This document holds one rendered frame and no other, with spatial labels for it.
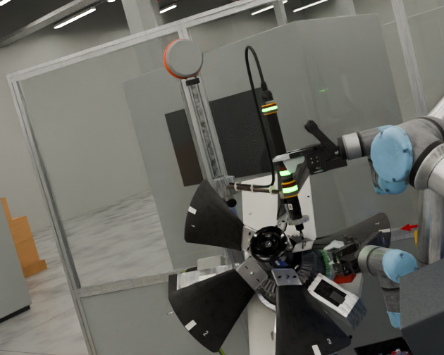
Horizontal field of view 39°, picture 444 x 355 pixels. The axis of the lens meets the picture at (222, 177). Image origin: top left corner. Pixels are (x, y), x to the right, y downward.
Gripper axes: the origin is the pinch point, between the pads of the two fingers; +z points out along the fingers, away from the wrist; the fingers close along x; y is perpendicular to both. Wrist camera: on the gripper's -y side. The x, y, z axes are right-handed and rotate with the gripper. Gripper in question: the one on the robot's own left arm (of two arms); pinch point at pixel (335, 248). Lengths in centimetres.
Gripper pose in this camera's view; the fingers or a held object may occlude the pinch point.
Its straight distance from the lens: 182.8
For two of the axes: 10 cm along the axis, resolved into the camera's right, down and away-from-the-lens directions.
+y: -8.7, 3.8, -3.2
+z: -3.4, 0.0, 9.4
